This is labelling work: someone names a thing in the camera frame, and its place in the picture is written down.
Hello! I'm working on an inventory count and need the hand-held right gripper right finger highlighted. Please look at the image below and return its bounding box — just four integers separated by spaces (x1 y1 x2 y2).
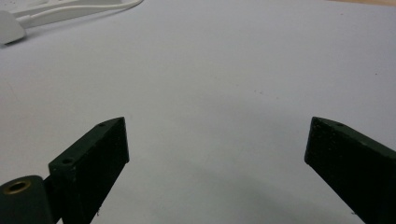
304 116 396 224

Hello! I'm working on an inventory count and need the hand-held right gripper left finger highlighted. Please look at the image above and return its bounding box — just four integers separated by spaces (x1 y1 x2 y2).
48 116 131 224

